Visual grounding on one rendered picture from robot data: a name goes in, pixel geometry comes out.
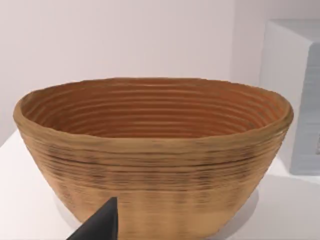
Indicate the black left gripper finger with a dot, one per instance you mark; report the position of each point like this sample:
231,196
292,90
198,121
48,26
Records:
105,222

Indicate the brown woven basket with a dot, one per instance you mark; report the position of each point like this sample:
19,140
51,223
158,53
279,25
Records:
155,162

